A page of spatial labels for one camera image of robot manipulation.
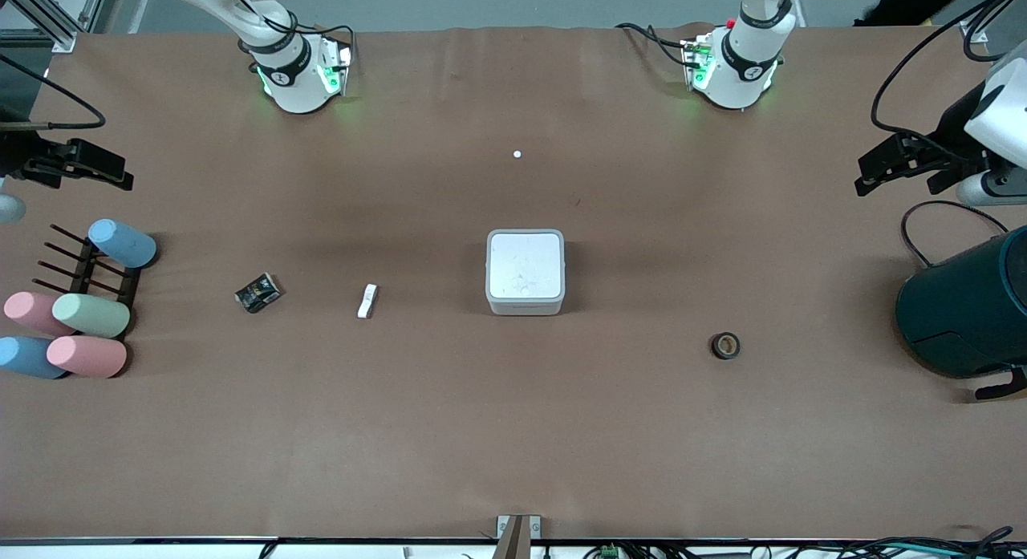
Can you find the right gripper bar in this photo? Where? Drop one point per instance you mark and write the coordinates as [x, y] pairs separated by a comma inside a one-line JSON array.
[[14, 152]]

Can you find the left gripper bar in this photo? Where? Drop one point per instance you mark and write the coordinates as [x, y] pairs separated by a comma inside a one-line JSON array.
[[952, 139]]

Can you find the black snack wrapper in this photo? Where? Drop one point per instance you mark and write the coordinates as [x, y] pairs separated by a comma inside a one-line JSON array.
[[258, 293]]

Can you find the black tape roll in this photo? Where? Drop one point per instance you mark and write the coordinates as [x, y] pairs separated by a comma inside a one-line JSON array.
[[725, 346]]

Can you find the small white plastic piece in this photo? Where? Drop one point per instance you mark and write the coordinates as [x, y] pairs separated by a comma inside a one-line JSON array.
[[367, 301]]

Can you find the small white lidded bin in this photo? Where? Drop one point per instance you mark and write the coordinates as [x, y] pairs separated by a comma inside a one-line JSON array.
[[525, 270]]

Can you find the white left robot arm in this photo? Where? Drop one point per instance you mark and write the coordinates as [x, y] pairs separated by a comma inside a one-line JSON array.
[[738, 70]]

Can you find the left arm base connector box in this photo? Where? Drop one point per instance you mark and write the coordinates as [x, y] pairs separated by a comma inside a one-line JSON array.
[[696, 62]]

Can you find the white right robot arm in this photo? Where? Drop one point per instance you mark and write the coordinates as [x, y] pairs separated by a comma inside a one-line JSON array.
[[297, 86]]

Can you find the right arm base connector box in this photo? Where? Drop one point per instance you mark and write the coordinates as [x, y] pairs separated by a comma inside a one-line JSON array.
[[335, 70]]

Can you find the large dark teal bin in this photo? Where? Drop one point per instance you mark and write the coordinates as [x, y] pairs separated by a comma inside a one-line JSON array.
[[963, 302]]

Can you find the black bin foot pedal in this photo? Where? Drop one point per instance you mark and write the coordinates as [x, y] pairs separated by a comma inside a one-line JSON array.
[[1003, 385]]

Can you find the blue plastic cup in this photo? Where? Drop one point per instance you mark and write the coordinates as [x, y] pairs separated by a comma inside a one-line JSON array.
[[122, 243], [28, 357]]

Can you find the black peg cup rack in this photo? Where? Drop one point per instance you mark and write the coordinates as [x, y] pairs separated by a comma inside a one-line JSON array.
[[84, 274]]

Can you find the green plastic cup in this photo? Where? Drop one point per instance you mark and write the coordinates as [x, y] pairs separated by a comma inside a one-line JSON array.
[[91, 315]]

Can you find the pink plastic cup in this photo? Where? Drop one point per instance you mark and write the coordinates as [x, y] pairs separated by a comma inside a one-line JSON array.
[[32, 312], [87, 356]]

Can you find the aluminium frame profile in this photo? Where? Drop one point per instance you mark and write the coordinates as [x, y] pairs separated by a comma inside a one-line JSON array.
[[60, 38], [972, 31]]

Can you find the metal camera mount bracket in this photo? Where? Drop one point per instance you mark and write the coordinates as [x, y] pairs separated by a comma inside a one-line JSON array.
[[517, 535]]

